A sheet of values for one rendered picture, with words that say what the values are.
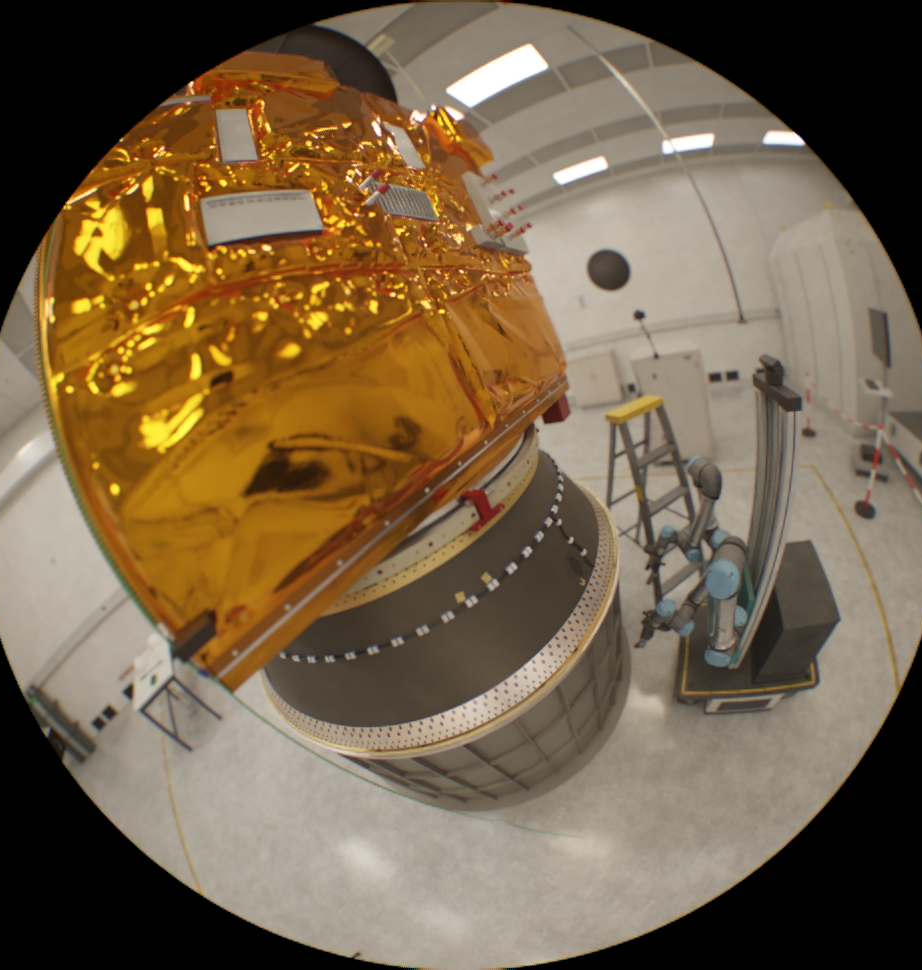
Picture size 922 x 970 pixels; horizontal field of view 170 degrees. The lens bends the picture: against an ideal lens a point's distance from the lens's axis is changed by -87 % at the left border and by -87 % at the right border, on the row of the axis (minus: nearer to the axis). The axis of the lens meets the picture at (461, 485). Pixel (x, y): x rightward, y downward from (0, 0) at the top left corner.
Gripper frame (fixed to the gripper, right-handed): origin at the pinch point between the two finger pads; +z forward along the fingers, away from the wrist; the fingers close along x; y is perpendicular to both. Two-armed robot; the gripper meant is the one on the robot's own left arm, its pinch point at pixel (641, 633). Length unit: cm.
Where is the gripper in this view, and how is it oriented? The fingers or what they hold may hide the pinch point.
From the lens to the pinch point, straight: 162.8
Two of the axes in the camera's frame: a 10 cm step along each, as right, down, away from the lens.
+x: -5.3, 6.2, -5.8
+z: 1.1, 7.3, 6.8
